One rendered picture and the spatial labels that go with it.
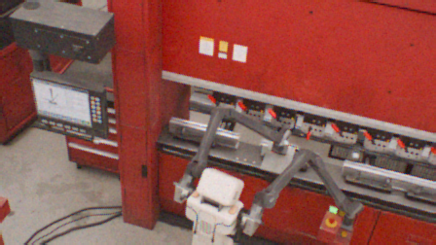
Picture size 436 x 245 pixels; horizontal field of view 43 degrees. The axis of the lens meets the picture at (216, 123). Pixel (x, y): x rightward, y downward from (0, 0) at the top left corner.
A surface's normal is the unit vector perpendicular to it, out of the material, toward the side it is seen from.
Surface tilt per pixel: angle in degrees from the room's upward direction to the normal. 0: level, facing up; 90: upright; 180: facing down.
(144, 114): 90
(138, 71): 90
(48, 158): 0
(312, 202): 90
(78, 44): 90
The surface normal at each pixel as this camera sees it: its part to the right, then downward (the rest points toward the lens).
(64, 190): 0.06, -0.75
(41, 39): -0.28, 0.61
